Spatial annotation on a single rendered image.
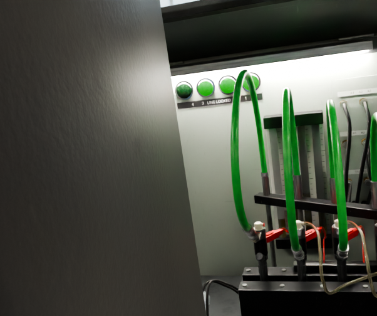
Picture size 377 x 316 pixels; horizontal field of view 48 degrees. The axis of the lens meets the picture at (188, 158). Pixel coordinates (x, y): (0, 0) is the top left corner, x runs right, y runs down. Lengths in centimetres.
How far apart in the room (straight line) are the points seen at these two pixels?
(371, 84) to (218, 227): 55
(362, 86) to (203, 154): 44
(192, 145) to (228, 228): 26
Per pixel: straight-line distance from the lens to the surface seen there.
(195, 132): 118
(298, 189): 104
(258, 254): 91
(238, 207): 72
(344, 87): 112
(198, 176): 121
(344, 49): 109
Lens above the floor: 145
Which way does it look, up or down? 13 degrees down
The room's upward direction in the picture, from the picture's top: 8 degrees counter-clockwise
